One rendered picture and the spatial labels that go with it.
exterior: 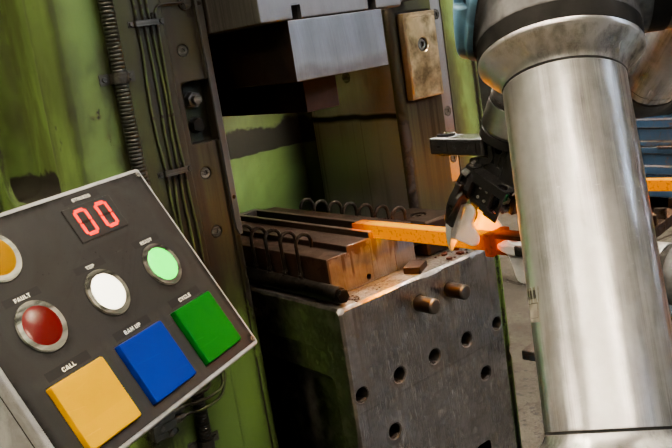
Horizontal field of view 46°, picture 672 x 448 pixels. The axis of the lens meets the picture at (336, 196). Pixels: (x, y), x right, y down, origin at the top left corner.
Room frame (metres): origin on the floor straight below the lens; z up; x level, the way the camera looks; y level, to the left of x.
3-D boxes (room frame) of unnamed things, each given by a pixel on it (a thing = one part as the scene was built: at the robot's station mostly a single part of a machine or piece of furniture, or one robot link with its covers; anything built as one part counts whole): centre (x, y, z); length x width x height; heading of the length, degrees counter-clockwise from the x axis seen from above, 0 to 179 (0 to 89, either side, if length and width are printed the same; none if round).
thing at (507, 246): (1.07, -0.24, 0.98); 0.09 x 0.03 x 0.06; 41
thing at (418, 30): (1.61, -0.21, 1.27); 0.09 x 0.02 x 0.17; 128
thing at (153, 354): (0.84, 0.23, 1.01); 0.07 x 0.05 x 0.07; 153
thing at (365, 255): (1.47, 0.08, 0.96); 0.42 x 0.20 x 0.09; 38
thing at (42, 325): (0.77, 0.31, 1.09); 0.05 x 0.03 x 0.04; 128
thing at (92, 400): (0.75, 0.27, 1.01); 0.07 x 0.05 x 0.07; 153
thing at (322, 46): (1.47, 0.08, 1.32); 0.42 x 0.20 x 0.10; 38
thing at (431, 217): (1.47, -0.15, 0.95); 0.12 x 0.08 x 0.06; 38
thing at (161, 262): (0.95, 0.22, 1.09); 0.05 x 0.03 x 0.04; 128
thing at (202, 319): (0.93, 0.18, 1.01); 0.07 x 0.05 x 0.07; 153
